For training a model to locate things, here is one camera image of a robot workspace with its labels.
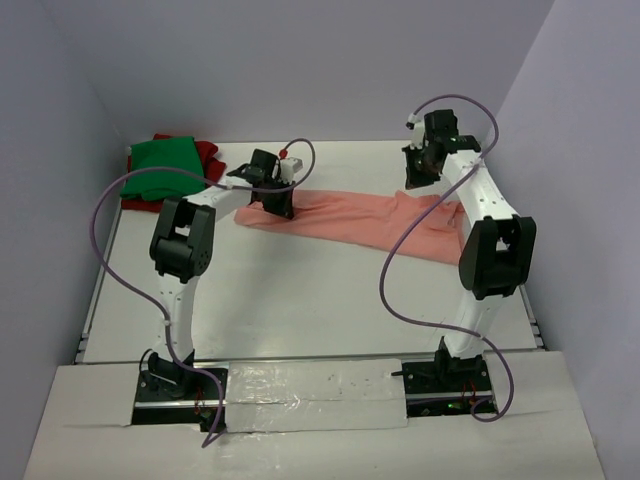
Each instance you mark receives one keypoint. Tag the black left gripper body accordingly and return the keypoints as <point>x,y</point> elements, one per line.
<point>276,202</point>

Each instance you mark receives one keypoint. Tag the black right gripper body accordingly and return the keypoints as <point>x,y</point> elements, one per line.
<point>419,170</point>

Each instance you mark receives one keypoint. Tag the pink t shirt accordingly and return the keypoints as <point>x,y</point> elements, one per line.
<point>368,220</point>

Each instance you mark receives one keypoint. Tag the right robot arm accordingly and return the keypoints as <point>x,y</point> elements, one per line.
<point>498,248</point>

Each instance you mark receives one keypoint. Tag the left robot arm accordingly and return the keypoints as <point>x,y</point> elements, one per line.
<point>182,248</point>

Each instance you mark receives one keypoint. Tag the red folded t shirt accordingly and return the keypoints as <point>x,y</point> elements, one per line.
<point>213,170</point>

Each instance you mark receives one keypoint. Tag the green folded t shirt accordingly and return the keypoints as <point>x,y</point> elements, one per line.
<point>176,170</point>

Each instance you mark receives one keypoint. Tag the silver tape patch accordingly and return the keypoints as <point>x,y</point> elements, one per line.
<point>298,396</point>

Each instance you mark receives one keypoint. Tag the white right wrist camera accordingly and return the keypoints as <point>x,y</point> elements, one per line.
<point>416,125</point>

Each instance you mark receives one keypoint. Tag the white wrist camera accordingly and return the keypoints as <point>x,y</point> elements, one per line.
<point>416,125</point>
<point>287,169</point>

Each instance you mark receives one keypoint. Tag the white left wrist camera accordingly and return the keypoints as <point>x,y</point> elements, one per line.
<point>287,169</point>

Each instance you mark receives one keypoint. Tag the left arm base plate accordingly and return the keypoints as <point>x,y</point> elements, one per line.
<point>157,402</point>

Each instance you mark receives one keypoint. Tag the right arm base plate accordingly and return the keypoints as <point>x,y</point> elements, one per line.
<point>442,388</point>

